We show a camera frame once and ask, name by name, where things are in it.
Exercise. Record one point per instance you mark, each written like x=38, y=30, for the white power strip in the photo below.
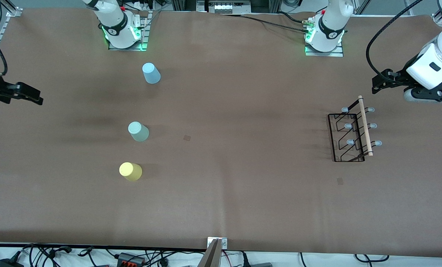
x=143, y=5

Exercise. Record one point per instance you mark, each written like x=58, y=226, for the silver metal bracket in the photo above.
x=224, y=244

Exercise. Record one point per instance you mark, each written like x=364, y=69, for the brown camera post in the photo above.
x=211, y=257

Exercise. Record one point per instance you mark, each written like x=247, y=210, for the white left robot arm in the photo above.
x=332, y=22

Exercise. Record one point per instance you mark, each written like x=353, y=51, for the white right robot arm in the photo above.
x=113, y=16

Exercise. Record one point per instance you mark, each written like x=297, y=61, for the black power adapter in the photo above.
x=7, y=263

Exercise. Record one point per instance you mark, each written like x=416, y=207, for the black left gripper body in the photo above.
x=399, y=78

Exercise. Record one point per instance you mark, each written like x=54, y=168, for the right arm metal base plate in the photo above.
x=144, y=37

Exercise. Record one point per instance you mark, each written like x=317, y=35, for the red and black connector block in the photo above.
x=130, y=258

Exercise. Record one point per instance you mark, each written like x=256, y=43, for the aluminium frame profile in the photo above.
x=436, y=17
x=13, y=12

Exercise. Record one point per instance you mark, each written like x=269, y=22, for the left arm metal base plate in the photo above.
x=336, y=53

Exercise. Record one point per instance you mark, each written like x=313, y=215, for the light blue plastic cup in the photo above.
x=151, y=73

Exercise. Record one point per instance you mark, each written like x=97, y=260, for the yellow plastic cup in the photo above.
x=130, y=171

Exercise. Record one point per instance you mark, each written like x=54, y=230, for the pale green plastic cup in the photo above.
x=138, y=131

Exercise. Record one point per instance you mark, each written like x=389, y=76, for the grey control box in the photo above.
x=224, y=7

